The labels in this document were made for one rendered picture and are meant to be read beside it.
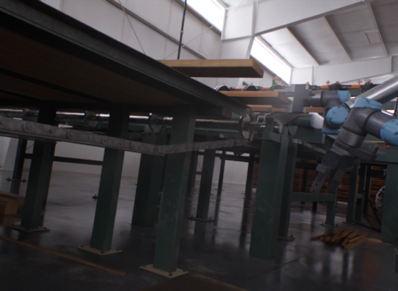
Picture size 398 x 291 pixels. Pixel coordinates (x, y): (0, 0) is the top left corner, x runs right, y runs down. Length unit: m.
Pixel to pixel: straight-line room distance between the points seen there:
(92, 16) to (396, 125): 8.82
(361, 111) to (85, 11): 8.58
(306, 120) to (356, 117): 1.46
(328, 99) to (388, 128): 0.58
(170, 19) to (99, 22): 2.91
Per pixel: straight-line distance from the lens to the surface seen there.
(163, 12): 11.73
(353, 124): 1.31
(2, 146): 7.93
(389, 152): 4.41
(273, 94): 1.79
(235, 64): 1.35
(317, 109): 2.33
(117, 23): 10.24
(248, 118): 2.14
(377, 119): 1.27
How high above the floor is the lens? 0.49
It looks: 3 degrees up
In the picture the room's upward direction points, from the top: 7 degrees clockwise
